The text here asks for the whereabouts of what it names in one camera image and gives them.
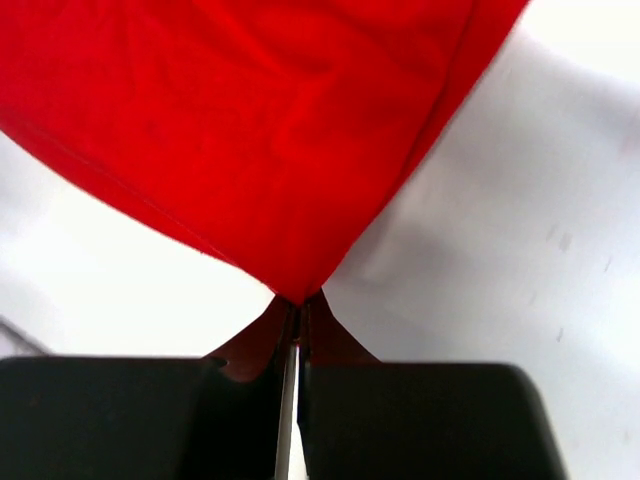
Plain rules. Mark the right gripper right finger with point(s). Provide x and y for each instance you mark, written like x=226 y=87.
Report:
x=363 y=418

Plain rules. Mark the red t shirt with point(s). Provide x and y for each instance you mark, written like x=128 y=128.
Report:
x=268 y=134

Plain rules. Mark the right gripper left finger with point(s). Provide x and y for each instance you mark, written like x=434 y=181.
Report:
x=226 y=415

